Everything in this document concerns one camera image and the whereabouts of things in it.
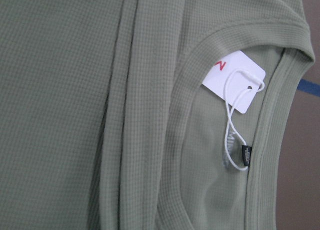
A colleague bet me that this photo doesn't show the olive green long-sleeve shirt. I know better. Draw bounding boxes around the olive green long-sleeve shirt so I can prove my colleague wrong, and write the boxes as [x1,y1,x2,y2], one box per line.
[0,0,315,229]

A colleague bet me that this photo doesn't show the white paper size tag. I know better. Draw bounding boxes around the white paper size tag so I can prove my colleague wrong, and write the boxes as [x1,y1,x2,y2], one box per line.
[202,51,266,114]

